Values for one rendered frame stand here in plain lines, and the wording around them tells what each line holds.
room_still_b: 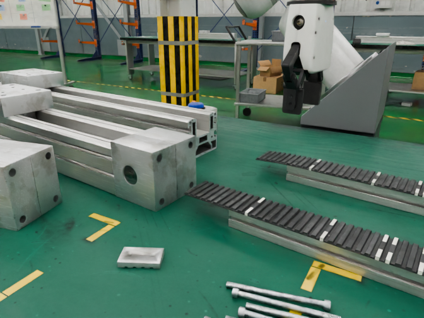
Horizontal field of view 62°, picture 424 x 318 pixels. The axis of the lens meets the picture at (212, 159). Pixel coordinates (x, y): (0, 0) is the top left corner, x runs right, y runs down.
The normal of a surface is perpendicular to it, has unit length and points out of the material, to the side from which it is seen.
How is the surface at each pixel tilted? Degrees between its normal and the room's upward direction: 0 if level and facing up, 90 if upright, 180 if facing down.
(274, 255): 0
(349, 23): 90
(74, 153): 90
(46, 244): 0
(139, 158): 90
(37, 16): 90
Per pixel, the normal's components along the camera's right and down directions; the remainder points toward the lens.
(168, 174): 0.82, 0.21
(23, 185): 0.95, 0.11
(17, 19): -0.17, 0.36
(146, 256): 0.00, -0.93
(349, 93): -0.49, 0.32
